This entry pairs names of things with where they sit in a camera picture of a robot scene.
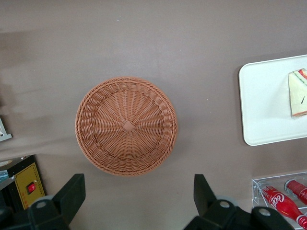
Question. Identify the black food warmer machine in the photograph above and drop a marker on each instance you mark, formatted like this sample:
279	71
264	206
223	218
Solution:
24	175

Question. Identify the red cola bottle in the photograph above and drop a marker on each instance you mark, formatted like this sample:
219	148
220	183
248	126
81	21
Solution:
298	190
280	201

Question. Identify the clear acrylic bottle rack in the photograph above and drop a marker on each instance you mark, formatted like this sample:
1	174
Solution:
257	194

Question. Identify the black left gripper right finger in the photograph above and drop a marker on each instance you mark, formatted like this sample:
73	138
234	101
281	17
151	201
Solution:
208	210

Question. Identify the cream rectangular tray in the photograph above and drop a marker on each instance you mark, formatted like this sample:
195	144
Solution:
263	107

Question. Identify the red rocker switch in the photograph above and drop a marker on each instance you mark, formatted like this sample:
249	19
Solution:
31	188

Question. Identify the brown round wicker basket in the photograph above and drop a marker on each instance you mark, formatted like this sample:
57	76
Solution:
127	127

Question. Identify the triangular sandwich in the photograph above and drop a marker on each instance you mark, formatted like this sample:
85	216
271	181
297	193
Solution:
298	95

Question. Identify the white bread tray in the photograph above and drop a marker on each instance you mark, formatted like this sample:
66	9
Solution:
4	134

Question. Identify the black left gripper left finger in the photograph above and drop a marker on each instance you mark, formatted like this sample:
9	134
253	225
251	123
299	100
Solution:
64	203

